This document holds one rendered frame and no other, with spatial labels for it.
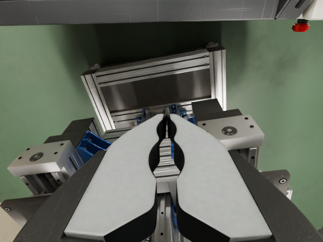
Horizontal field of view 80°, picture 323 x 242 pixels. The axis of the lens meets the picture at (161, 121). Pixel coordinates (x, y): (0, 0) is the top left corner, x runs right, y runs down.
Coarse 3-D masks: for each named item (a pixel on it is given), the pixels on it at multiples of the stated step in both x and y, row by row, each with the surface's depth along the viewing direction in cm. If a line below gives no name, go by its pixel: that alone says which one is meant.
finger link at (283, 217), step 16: (240, 160) 8; (256, 176) 8; (256, 192) 7; (272, 192) 7; (272, 208) 6; (288, 208) 6; (272, 224) 6; (288, 224) 6; (304, 224) 6; (256, 240) 6; (272, 240) 6; (288, 240) 6; (304, 240) 6; (320, 240) 6
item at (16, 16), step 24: (0, 0) 34; (24, 0) 34; (48, 0) 34; (72, 0) 33; (96, 0) 33; (120, 0) 33; (144, 0) 33; (168, 0) 33; (192, 0) 33; (216, 0) 33; (240, 0) 33; (264, 0) 33; (0, 24) 36; (24, 24) 36; (48, 24) 36
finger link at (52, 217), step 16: (96, 160) 9; (80, 176) 8; (64, 192) 7; (80, 192) 7; (48, 208) 7; (64, 208) 7; (32, 224) 6; (48, 224) 6; (64, 224) 6; (16, 240) 6; (32, 240) 6; (48, 240) 6; (64, 240) 6; (80, 240) 6; (96, 240) 6
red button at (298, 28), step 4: (300, 20) 47; (304, 20) 46; (308, 20) 47; (296, 24) 48; (300, 24) 47; (304, 24) 47; (308, 24) 47; (292, 28) 48; (296, 28) 47; (300, 28) 47; (304, 28) 47; (308, 28) 47
